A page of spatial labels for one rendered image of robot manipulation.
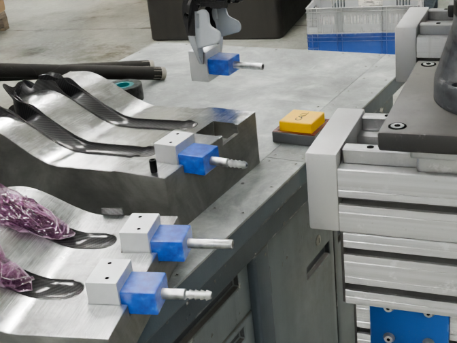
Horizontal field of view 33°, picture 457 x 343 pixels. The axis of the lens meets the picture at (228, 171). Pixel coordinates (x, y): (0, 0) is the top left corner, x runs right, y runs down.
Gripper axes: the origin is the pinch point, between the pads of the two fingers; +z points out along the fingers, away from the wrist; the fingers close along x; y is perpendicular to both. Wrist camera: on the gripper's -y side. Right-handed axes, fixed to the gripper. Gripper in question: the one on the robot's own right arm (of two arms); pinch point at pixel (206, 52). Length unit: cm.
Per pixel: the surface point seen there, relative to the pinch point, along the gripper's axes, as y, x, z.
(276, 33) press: -155, 328, 92
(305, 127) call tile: 18.3, -0.6, 12.1
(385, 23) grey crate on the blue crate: -64, 276, 69
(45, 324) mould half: 18, -64, 9
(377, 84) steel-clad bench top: 19.5, 31.9, 15.1
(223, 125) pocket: 11.7, -15.8, 6.5
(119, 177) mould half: 6.7, -36.1, 6.9
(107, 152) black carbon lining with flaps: -1.0, -29.0, 7.0
